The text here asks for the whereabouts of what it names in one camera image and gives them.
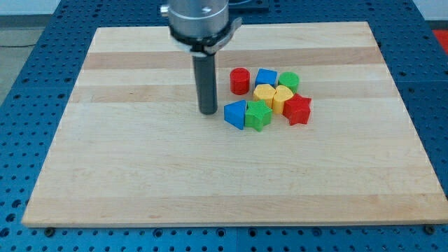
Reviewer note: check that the yellow heart block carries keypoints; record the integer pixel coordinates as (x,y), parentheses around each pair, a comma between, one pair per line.
(281,95)

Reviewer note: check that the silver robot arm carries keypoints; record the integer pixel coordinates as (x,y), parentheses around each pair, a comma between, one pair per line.
(201,28)

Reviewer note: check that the yellow hexagon block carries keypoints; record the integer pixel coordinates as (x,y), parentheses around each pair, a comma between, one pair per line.
(264,92)

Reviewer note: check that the blue triangle block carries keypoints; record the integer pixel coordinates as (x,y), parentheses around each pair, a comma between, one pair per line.
(234,113)

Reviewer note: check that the green cylinder block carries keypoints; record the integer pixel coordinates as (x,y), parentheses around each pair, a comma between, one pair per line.
(289,79)

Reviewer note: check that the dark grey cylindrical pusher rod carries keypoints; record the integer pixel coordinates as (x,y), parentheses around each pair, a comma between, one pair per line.
(205,80)

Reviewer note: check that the green star block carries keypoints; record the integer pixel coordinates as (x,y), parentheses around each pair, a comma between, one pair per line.
(257,115)

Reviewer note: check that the blue cube block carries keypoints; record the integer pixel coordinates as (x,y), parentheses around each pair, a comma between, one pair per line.
(266,76)

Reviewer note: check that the red star block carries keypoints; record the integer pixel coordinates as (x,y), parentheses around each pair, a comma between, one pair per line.
(297,109)

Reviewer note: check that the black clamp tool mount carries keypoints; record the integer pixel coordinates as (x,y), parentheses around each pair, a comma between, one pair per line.
(207,46)

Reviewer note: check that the light wooden board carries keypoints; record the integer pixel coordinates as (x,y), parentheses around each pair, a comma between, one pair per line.
(132,149)

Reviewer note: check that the red cylinder block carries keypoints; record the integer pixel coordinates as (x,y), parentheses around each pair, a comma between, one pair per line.
(239,81)

